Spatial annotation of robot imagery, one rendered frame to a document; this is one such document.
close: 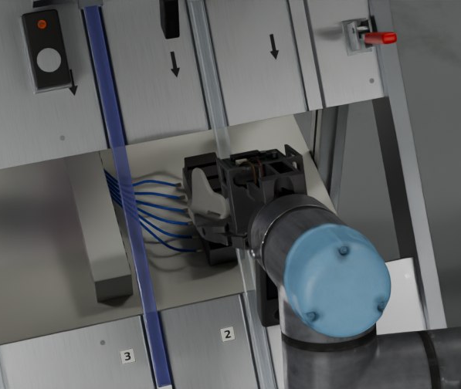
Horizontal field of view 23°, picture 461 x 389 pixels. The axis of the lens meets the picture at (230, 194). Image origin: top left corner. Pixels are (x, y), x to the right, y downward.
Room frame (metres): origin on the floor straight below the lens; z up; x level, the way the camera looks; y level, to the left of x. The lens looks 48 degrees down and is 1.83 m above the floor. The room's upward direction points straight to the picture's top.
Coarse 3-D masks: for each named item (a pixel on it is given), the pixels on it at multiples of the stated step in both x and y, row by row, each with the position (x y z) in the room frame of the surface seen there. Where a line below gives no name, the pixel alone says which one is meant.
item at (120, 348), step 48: (48, 336) 0.68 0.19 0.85; (96, 336) 0.69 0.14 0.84; (144, 336) 0.69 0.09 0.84; (192, 336) 0.70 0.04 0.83; (240, 336) 0.70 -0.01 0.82; (48, 384) 0.64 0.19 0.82; (96, 384) 0.65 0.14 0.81; (144, 384) 0.65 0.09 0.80; (192, 384) 0.66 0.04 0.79; (240, 384) 0.66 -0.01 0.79
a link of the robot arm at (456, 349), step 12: (420, 336) 0.51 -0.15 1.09; (432, 336) 0.51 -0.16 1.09; (444, 336) 0.51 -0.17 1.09; (456, 336) 0.51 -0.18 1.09; (432, 348) 0.50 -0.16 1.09; (444, 348) 0.50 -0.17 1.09; (456, 348) 0.50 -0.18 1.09; (432, 360) 0.49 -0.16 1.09; (444, 360) 0.49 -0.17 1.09; (456, 360) 0.49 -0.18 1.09; (432, 372) 0.48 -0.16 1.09; (444, 372) 0.48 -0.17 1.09; (456, 372) 0.48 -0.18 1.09; (432, 384) 0.47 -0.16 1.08; (444, 384) 0.47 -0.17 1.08; (456, 384) 0.47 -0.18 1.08
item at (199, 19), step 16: (192, 16) 0.94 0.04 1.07; (208, 32) 0.93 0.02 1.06; (208, 48) 0.91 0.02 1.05; (208, 64) 0.90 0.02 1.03; (208, 80) 0.89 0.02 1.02; (208, 96) 0.88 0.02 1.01; (224, 112) 0.87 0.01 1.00; (224, 128) 0.85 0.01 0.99; (224, 144) 0.84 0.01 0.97; (240, 256) 0.76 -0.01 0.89; (240, 272) 0.75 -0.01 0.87; (256, 320) 0.71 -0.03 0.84; (256, 336) 0.70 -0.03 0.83; (256, 352) 0.68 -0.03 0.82; (272, 368) 0.67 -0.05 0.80; (272, 384) 0.66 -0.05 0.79
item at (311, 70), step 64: (0, 0) 0.93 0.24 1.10; (128, 0) 0.95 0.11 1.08; (192, 0) 0.96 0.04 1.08; (256, 0) 0.97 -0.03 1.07; (320, 0) 0.98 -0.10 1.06; (0, 64) 0.88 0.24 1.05; (128, 64) 0.90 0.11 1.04; (192, 64) 0.91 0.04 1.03; (256, 64) 0.92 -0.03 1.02; (320, 64) 0.93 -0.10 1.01; (0, 128) 0.83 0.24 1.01; (64, 128) 0.84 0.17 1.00; (128, 128) 0.85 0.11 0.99; (192, 128) 0.86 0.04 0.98
